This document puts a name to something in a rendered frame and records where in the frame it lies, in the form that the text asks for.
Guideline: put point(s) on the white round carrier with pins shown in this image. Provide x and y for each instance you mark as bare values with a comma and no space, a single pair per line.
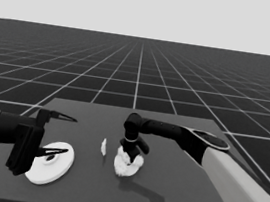
130,172

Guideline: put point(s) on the small thin white T-shaped piece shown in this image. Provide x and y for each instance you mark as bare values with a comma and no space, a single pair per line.
103,147

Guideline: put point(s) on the large thick white disc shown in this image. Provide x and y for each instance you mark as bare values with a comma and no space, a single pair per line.
54,172

